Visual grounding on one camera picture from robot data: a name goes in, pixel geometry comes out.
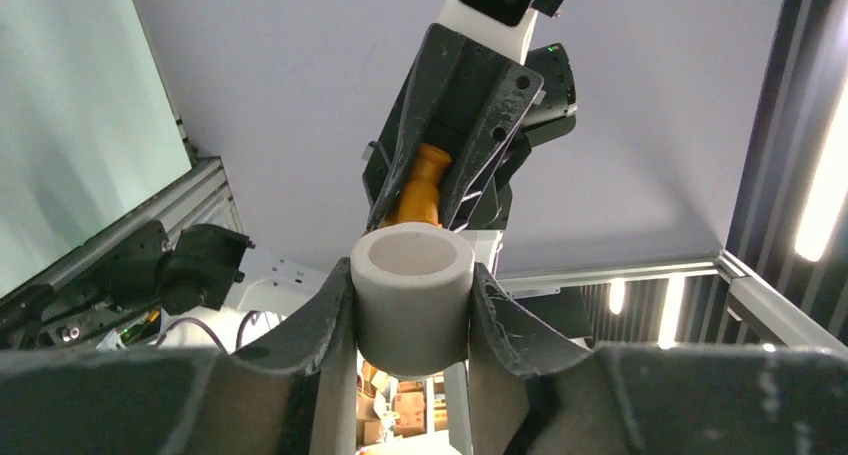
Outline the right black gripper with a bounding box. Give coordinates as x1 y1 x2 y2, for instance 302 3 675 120
362 24 543 230

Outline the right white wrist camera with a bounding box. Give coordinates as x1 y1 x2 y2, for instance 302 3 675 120
436 0 565 64

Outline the orange water faucet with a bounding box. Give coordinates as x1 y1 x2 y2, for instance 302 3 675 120
380 143 452 228

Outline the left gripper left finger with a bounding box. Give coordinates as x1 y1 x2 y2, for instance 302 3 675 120
1 258 357 454

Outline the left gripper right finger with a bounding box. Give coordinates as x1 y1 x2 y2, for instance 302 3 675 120
468 265 847 454

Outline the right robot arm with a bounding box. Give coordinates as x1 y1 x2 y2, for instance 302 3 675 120
362 24 577 232

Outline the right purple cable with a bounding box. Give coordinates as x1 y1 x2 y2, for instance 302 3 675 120
155 309 266 354

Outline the white pipe elbow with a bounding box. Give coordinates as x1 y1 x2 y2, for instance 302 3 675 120
350 222 475 378

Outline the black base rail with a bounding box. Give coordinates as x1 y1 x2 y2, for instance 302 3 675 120
1 221 255 350

